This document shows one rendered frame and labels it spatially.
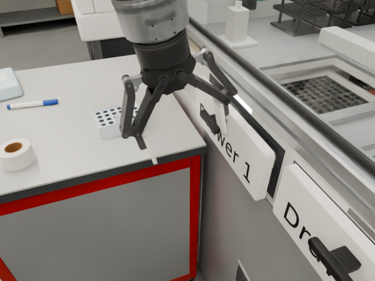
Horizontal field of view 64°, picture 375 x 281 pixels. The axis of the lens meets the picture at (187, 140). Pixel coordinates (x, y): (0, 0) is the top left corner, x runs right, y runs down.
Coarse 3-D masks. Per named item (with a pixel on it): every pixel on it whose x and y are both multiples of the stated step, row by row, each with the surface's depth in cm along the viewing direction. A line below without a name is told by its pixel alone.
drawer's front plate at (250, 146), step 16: (208, 80) 66; (208, 96) 63; (208, 112) 65; (208, 128) 68; (240, 128) 53; (224, 144) 61; (240, 144) 54; (256, 144) 49; (240, 160) 55; (256, 160) 50; (272, 160) 47; (240, 176) 57; (256, 176) 51; (256, 192) 52
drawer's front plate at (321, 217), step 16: (288, 176) 45; (304, 176) 43; (288, 192) 46; (304, 192) 42; (320, 192) 40; (304, 208) 43; (320, 208) 39; (336, 208) 38; (288, 224) 48; (304, 224) 43; (320, 224) 40; (336, 224) 37; (352, 224) 36; (304, 240) 44; (336, 240) 38; (352, 240) 35; (368, 240) 35; (368, 256) 33; (320, 272) 42; (352, 272) 36; (368, 272) 34
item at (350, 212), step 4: (348, 212) 37; (352, 212) 36; (352, 216) 37; (356, 216) 36; (356, 220) 36; (360, 220) 35; (360, 224) 36; (364, 224) 35; (364, 228) 35; (368, 228) 35; (368, 232) 35; (372, 232) 34; (372, 236) 34
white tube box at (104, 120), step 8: (120, 104) 83; (136, 104) 83; (96, 112) 80; (104, 112) 81; (112, 112) 80; (120, 112) 81; (136, 112) 81; (96, 120) 76; (104, 120) 77; (112, 120) 77; (104, 128) 75; (112, 128) 76; (104, 136) 76; (112, 136) 77
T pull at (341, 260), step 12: (312, 240) 37; (324, 252) 35; (336, 252) 35; (348, 252) 35; (324, 264) 35; (336, 264) 34; (348, 264) 34; (360, 264) 34; (336, 276) 33; (348, 276) 33
